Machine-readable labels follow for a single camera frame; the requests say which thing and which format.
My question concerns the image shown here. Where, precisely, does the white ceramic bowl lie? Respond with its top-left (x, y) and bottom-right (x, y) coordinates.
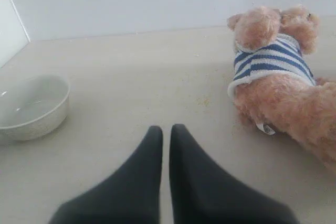
top-left (1, 74), bottom-right (70, 141)

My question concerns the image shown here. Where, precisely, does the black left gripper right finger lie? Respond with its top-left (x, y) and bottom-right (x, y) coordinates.
top-left (169, 124), bottom-right (279, 224)

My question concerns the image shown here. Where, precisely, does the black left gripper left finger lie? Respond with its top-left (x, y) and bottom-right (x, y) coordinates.
top-left (50, 126), bottom-right (163, 224)

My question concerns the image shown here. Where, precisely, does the tan teddy bear striped sweater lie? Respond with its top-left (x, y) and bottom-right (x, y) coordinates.
top-left (227, 6), bottom-right (335, 170)

